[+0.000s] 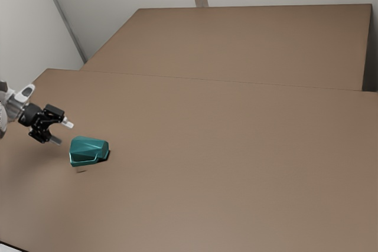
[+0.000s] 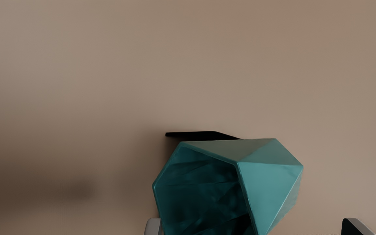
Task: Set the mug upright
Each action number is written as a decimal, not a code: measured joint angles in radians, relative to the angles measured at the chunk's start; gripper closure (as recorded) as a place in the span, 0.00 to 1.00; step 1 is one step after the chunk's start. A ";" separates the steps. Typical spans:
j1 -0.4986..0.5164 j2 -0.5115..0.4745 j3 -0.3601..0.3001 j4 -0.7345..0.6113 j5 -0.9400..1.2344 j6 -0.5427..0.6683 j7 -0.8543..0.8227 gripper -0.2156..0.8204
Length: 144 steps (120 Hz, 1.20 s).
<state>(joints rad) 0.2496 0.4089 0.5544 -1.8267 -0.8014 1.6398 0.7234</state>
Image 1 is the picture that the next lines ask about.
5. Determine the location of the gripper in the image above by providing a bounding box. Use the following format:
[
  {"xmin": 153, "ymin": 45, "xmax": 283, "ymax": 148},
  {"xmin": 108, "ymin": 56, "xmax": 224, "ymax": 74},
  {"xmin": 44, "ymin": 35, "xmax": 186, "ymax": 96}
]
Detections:
[{"xmin": 18, "ymin": 103, "xmax": 74, "ymax": 146}]

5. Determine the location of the teal faceted mug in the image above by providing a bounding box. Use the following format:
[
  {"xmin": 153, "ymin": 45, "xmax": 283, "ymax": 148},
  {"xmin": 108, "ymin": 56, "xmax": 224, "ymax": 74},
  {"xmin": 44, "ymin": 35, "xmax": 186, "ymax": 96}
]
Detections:
[{"xmin": 69, "ymin": 136, "xmax": 110, "ymax": 168}]

